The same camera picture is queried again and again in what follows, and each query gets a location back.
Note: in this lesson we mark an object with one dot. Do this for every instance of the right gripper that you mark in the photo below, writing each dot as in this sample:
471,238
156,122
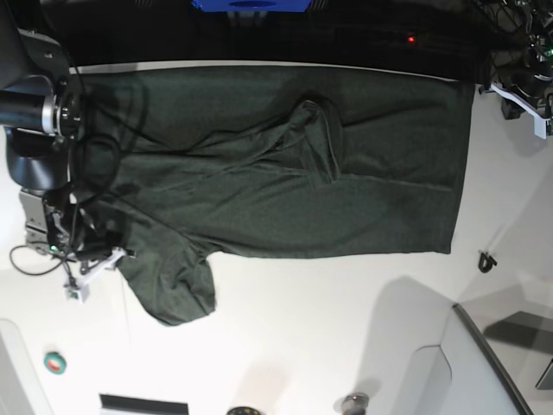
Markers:
85,254

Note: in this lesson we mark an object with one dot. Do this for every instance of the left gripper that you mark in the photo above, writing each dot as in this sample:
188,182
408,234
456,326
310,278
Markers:
523,89

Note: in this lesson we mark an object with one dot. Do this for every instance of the dark green t-shirt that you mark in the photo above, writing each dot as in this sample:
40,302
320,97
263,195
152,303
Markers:
275,163

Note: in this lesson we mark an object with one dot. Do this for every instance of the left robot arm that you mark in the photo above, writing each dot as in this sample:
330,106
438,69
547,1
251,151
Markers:
524,27

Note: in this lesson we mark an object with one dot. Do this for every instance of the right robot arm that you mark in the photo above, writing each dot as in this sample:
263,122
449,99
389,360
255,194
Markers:
62,168

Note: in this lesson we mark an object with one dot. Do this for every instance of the black clip on table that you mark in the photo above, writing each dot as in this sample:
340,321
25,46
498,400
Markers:
486,262

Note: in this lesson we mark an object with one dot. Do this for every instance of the black round dial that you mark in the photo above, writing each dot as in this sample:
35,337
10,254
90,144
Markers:
243,410

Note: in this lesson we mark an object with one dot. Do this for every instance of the grey round knob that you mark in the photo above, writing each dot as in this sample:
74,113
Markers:
354,404

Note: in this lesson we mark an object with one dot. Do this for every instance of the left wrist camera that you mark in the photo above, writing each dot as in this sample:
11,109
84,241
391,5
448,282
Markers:
542,127

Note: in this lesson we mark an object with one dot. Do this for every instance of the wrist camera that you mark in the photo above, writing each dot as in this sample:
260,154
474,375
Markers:
542,127
76,292

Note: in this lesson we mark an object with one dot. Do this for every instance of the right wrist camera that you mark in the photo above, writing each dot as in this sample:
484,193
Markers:
76,292

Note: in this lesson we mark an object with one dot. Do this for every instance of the blue mount plate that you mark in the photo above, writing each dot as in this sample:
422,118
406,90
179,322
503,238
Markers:
212,6

